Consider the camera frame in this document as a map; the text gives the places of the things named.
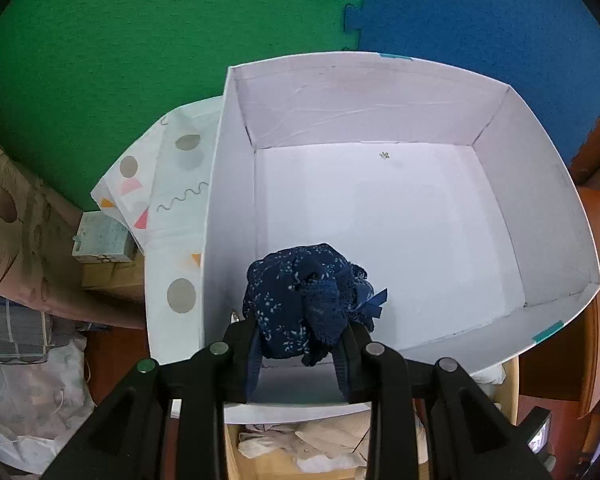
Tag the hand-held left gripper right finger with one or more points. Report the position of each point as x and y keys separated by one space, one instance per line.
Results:
x=352 y=360

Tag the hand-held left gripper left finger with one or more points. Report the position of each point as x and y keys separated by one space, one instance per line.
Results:
x=240 y=355

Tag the wooden drawer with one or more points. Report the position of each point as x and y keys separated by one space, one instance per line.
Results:
x=509 y=390

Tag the navy blue floral underwear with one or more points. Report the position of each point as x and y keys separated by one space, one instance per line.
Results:
x=290 y=300

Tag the white cardboard box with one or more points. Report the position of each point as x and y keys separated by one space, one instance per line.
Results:
x=380 y=220

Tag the brown cardboard box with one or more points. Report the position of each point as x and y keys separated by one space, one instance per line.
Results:
x=110 y=275

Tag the white patterned table cover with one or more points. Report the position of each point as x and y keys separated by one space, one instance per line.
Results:
x=180 y=195

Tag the small pale tissue box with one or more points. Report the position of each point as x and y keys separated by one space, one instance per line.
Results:
x=102 y=237

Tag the white plastic bags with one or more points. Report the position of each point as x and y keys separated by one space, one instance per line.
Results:
x=25 y=400

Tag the grey plaid cloth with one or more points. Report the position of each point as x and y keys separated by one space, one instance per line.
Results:
x=10 y=325

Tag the pink leaf-patterned curtain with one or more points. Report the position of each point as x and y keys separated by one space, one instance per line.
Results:
x=20 y=220

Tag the green foam mat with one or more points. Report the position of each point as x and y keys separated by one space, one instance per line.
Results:
x=130 y=60

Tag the blue foam mat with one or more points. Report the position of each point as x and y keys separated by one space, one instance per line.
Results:
x=480 y=10

